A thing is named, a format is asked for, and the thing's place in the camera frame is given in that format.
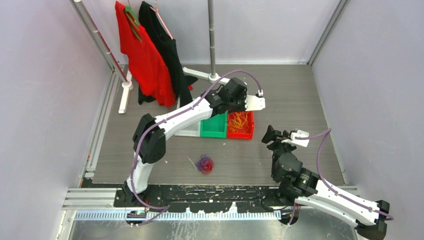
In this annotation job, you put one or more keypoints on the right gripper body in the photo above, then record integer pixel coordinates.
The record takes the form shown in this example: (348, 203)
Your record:
(278, 146)

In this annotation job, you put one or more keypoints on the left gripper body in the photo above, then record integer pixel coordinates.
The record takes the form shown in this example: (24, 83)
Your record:
(238, 105)

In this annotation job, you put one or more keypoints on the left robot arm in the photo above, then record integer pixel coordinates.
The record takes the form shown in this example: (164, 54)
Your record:
(151, 134)

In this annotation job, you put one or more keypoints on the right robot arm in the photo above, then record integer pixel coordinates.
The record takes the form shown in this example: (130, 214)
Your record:
(299, 186)

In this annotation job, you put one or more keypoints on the red plastic bin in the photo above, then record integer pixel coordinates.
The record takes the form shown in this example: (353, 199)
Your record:
(240, 125)

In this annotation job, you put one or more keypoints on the green plastic bin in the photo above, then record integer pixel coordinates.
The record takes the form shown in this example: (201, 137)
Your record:
(214, 127)

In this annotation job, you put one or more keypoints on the garment rack centre pole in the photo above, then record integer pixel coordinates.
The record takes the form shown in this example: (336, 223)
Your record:
(213, 77)

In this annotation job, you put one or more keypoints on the white plastic bin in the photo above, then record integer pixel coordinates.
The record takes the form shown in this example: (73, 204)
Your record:
(193, 130)

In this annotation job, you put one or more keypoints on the black t-shirt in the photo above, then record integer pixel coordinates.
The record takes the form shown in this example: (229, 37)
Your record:
(167, 48)

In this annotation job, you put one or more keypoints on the red t-shirt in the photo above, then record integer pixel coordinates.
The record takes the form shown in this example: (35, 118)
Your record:
(145, 63)

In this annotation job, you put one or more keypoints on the pink clothes hanger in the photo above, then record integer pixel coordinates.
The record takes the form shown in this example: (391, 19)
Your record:
(156, 10)

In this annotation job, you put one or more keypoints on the green clothes hanger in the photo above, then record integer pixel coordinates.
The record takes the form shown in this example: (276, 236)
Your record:
(133, 22)

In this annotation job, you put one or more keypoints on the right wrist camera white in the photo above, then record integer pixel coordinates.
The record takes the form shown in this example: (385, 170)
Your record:
(297, 138)

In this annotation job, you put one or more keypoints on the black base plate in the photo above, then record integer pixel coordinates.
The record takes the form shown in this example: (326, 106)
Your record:
(204, 198)

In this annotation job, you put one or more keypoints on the aluminium rail frame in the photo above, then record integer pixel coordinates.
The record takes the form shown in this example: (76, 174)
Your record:
(97, 203)

